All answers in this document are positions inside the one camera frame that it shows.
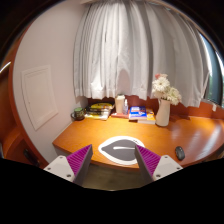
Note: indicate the yellow book under blue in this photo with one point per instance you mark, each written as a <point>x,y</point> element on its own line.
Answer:
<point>149,120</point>

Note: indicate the yellow black book stack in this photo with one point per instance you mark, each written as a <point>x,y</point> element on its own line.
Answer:
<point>99,111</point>

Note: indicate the black computer mouse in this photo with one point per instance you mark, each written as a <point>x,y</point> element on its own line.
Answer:
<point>180,153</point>

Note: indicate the white wall outlet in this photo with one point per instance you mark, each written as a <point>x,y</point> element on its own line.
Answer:
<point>214,107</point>

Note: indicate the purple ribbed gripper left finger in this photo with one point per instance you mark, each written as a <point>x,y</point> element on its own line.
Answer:
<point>79,162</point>

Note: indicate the blue white book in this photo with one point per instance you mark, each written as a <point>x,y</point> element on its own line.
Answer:
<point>137,113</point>

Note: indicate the white carton box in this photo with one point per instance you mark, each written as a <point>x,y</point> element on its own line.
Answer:
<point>119,103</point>

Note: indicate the white and pink flowers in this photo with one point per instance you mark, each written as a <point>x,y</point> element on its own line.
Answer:
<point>162,89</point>

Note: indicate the grey white mouse pad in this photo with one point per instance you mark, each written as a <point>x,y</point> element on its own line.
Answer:
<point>120,149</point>

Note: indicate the dark green mug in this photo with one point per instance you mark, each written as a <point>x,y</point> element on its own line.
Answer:
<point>78,114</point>

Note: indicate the white wall access panel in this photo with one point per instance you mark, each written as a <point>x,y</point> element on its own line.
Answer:
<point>38,95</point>

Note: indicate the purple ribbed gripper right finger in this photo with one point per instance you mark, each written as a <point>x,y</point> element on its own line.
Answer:
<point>147,162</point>

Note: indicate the white ceramic vase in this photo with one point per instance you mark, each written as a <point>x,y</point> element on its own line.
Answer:
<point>163,114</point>

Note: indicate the small clear bottle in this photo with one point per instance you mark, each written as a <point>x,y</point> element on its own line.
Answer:
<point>125,107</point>

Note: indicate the white sheer curtain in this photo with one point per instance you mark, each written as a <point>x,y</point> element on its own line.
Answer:
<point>122,44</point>

